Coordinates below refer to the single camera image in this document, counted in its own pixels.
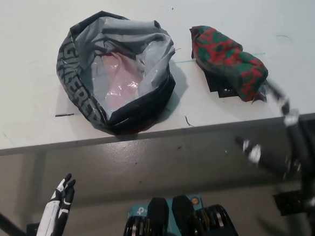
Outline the black floor bracket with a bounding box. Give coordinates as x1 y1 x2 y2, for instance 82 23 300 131
272 188 315 216
25 221 45 236

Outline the white and black left hand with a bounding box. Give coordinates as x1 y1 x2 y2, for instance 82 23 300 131
26 172 80 236

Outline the robot left black ribbed block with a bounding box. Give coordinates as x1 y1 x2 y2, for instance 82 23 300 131
115 195 172 236

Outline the black table leg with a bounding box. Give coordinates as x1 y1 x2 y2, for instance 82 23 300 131
0 201 34 236

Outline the black plastic bag grey lettering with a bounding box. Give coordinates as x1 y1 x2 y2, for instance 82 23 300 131
52 5 181 141

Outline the robot black ribbed block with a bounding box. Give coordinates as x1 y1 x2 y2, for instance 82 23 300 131
115 195 172 236
170 190 241 236

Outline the robot right black ribbed block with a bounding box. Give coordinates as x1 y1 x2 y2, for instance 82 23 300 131
170 190 241 236

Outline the red green coffee bean bag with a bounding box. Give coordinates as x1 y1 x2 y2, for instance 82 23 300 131
188 20 271 108

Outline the black tape patch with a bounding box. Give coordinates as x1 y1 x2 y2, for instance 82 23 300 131
202 63 241 101

